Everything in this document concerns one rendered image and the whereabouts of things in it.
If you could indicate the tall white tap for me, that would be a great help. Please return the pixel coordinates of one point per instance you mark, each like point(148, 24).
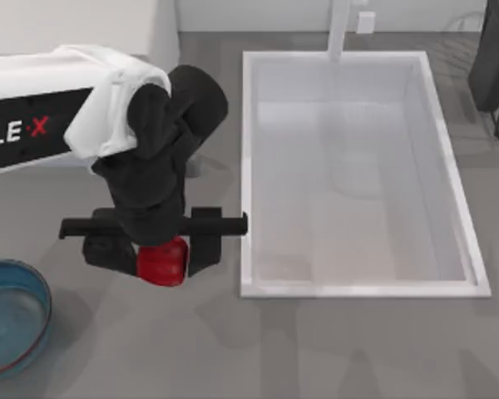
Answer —
point(337, 29)

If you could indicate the blue glass bowl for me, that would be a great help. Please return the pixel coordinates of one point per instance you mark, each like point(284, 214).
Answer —
point(12, 316)

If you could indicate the black frame stand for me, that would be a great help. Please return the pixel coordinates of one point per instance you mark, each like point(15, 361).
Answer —
point(492, 70)

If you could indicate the white wall socket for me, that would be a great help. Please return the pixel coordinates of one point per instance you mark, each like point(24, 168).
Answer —
point(366, 22)

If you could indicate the white sink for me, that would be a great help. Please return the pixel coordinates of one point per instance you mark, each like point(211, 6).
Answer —
point(357, 174)

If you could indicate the red apple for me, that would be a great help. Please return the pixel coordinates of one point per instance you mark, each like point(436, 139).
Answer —
point(163, 262)

